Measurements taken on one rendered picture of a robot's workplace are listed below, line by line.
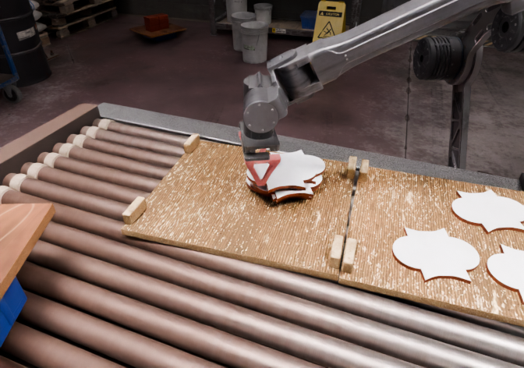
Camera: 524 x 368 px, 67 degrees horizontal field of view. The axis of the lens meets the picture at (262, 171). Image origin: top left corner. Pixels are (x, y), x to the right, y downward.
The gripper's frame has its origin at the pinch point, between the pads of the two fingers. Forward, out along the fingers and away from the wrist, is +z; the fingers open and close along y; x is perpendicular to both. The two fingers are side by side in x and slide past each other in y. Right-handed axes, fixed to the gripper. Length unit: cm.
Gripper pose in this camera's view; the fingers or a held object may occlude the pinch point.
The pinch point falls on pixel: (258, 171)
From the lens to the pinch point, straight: 81.6
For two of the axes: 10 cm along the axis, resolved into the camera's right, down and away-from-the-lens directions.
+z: -0.1, 8.2, 5.7
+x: 9.9, -0.8, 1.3
